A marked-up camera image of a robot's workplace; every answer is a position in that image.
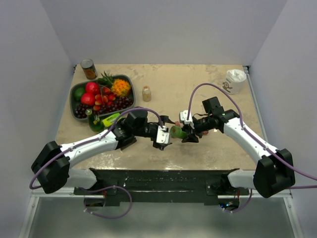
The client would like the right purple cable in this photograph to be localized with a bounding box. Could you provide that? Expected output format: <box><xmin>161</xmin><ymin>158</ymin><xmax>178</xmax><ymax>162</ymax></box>
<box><xmin>187</xmin><ymin>83</ymin><xmax>317</xmax><ymax>213</ymax></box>

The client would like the green lime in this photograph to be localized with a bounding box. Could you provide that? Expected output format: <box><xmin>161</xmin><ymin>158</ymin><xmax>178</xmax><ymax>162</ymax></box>
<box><xmin>73</xmin><ymin>87</ymin><xmax>86</xmax><ymax>101</ymax></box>

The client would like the dark grape bunch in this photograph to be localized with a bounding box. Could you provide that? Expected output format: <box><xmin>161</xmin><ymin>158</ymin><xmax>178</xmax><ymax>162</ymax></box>
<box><xmin>72</xmin><ymin>97</ymin><xmax>134</xmax><ymax>119</ymax></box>

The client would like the upper red apple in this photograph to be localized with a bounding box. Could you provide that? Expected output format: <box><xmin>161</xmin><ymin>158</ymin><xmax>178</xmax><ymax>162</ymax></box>
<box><xmin>85</xmin><ymin>82</ymin><xmax>100</xmax><ymax>95</ymax></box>

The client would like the black product box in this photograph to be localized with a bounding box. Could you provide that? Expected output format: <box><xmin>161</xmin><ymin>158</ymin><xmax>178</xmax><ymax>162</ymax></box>
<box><xmin>120</xmin><ymin>138</ymin><xmax>137</xmax><ymax>151</ymax></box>

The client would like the strawberries pile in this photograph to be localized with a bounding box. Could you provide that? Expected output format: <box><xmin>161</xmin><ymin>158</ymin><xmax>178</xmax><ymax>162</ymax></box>
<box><xmin>93</xmin><ymin>86</ymin><xmax>116</xmax><ymax>111</ymax></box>

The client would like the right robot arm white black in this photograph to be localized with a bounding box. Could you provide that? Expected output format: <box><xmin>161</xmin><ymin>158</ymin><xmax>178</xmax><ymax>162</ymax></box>
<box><xmin>179</xmin><ymin>97</ymin><xmax>295</xmax><ymax>198</ymax></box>

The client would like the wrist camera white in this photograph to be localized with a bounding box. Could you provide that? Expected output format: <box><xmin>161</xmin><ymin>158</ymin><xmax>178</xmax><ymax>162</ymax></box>
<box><xmin>179</xmin><ymin>110</ymin><xmax>194</xmax><ymax>128</ymax></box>
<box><xmin>156</xmin><ymin>125</ymin><xmax>171</xmax><ymax>145</ymax></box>

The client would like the green capped pill bottle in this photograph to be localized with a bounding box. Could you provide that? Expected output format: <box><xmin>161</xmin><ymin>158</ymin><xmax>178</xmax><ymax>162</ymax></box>
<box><xmin>170</xmin><ymin>125</ymin><xmax>187</xmax><ymax>139</ymax></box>

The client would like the red apple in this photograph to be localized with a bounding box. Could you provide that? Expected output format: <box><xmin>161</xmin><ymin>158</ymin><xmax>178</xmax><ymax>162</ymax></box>
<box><xmin>80</xmin><ymin>92</ymin><xmax>96</xmax><ymax>107</ymax></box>
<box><xmin>85</xmin><ymin>82</ymin><xmax>100</xmax><ymax>95</ymax></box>

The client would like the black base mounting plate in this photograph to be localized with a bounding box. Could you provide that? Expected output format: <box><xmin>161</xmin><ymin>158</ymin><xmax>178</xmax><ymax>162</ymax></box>
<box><xmin>74</xmin><ymin>169</ymin><xmax>249</xmax><ymax>206</ymax></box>

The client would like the tin can with label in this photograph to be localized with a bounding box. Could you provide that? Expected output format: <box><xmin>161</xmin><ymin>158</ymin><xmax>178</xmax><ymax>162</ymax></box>
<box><xmin>80</xmin><ymin>59</ymin><xmax>98</xmax><ymax>80</ymax></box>

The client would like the red weekly pill organizer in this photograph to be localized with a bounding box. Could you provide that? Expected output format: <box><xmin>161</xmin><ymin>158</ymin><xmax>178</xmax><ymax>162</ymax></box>
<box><xmin>175</xmin><ymin>121</ymin><xmax>209</xmax><ymax>135</ymax></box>

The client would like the grey fruit tray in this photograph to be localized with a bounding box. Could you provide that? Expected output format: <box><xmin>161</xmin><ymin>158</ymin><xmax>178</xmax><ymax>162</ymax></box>
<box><xmin>70</xmin><ymin>75</ymin><xmax>135</xmax><ymax>121</ymax></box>

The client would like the white paper cup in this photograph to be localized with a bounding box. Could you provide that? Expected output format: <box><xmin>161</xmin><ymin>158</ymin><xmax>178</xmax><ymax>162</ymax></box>
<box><xmin>222</xmin><ymin>69</ymin><xmax>247</xmax><ymax>95</ymax></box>

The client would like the small amber pill bottle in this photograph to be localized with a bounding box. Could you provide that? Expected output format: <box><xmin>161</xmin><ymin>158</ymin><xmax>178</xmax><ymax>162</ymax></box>
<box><xmin>142</xmin><ymin>86</ymin><xmax>152</xmax><ymax>102</ymax></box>

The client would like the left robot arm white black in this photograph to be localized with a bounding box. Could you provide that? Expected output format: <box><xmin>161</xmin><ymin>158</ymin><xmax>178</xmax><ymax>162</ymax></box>
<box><xmin>29</xmin><ymin>107</ymin><xmax>171</xmax><ymax>194</ymax></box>

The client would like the green glass bottle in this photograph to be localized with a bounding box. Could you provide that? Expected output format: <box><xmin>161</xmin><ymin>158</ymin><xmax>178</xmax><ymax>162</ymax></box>
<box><xmin>85</xmin><ymin>109</ymin><xmax>105</xmax><ymax>133</ymax></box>

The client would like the lower red apple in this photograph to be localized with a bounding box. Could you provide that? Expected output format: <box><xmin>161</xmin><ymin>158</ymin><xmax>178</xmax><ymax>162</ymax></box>
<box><xmin>80</xmin><ymin>92</ymin><xmax>96</xmax><ymax>107</ymax></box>

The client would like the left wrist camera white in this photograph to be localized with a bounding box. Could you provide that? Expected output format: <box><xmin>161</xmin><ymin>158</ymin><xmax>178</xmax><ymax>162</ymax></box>
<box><xmin>156</xmin><ymin>125</ymin><xmax>171</xmax><ymax>145</ymax></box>

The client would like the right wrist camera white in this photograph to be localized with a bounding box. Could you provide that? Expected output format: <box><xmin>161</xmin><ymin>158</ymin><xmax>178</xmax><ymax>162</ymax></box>
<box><xmin>179</xmin><ymin>110</ymin><xmax>194</xmax><ymax>128</ymax></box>

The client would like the orange spiky fruit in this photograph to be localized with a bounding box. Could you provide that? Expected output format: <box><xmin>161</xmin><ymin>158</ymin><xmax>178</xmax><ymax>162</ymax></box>
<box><xmin>111</xmin><ymin>79</ymin><xmax>131</xmax><ymax>97</ymax></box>

